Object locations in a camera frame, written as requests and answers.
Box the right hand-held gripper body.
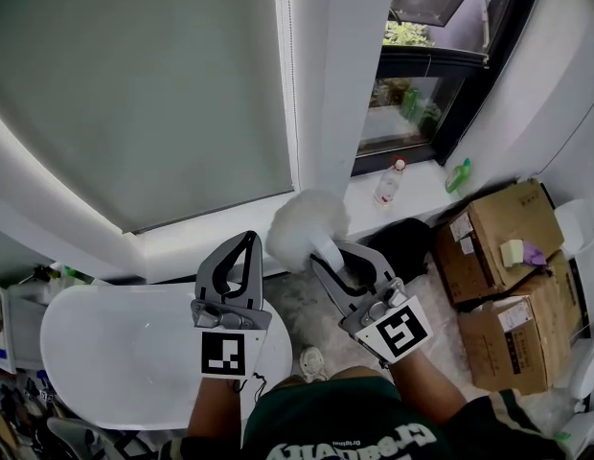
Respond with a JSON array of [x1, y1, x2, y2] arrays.
[[338, 278, 434, 365]]

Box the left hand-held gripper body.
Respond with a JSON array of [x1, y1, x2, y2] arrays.
[[191, 298, 273, 380]]

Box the white fluffy duster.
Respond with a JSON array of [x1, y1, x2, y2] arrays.
[[266, 188, 352, 278]]

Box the white bathtub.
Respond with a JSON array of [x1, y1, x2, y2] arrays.
[[39, 283, 295, 433]]

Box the person's right forearm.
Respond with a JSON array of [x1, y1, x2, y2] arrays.
[[389, 352, 468, 436]]

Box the person's left forearm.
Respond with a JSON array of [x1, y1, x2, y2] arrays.
[[185, 376, 243, 449]]

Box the black backpack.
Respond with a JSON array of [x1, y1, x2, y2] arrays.
[[365, 217, 435, 288]]

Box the person's left white shoe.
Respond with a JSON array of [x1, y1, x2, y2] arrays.
[[298, 345, 328, 384]]

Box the white window sill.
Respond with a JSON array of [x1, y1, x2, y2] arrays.
[[128, 163, 478, 280]]

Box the clear water bottle red label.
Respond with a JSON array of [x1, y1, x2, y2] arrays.
[[372, 155, 409, 209]]

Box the dark green shirt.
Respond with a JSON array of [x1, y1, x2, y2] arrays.
[[160, 379, 574, 460]]

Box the green detergent bottle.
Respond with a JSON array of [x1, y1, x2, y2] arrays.
[[444, 157, 472, 196]]

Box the cardboard box with white label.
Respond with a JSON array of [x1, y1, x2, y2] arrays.
[[456, 249, 586, 398]]

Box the pale yellow sponge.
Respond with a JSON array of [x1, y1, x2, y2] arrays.
[[498, 238, 525, 268]]

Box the small green bottle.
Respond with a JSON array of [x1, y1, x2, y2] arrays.
[[61, 264, 95, 287]]

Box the large cardboard box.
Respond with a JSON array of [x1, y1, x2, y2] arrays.
[[432, 178, 566, 307]]

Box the purple cloth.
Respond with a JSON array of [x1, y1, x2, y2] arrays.
[[521, 240, 550, 268]]

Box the white vanity cabinet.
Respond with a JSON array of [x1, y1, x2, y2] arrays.
[[0, 283, 55, 374]]

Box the grey roller blind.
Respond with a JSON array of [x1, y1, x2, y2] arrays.
[[0, 0, 299, 236]]

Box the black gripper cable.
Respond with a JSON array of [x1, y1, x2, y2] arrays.
[[231, 373, 267, 395]]

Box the grey chair black frame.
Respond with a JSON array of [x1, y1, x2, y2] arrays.
[[46, 416, 150, 460]]

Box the black window frame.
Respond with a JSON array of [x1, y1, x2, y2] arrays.
[[351, 0, 548, 177]]

